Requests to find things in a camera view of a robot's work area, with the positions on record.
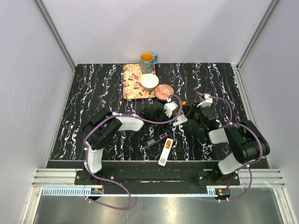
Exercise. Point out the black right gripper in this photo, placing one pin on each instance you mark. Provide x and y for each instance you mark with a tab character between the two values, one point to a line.
191	109

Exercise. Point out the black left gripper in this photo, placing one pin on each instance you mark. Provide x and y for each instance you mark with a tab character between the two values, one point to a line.
166	126

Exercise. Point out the white remote control with batteries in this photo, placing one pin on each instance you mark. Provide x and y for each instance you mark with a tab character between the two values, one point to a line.
180	120

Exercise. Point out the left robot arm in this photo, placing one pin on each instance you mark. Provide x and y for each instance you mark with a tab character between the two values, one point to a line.
100	130

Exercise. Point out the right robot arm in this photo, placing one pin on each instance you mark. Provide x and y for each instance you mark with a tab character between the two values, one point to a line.
247	144

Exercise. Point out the black remote control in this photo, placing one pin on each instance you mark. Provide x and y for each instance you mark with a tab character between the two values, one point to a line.
155	140

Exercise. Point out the white remote with orange label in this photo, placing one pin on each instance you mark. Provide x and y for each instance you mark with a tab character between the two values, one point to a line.
165	152

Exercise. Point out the orange patterned bowl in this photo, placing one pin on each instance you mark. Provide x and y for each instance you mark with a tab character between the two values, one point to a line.
163	91

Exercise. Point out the white bowl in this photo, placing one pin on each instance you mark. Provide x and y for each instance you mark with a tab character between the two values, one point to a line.
149	81

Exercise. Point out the floral rectangular tray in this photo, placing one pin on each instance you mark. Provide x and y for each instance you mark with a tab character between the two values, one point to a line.
132	88

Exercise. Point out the blue butterfly mug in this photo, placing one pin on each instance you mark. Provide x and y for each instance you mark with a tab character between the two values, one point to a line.
148	62

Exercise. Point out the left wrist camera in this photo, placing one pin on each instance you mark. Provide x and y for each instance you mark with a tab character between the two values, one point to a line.
169	107

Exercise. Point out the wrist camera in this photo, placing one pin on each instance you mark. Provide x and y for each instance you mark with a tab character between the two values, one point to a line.
206	101
169	107

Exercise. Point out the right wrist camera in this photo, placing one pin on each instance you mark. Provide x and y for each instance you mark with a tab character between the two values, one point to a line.
206	101

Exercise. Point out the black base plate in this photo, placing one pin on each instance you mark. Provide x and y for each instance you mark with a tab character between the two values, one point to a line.
148	178

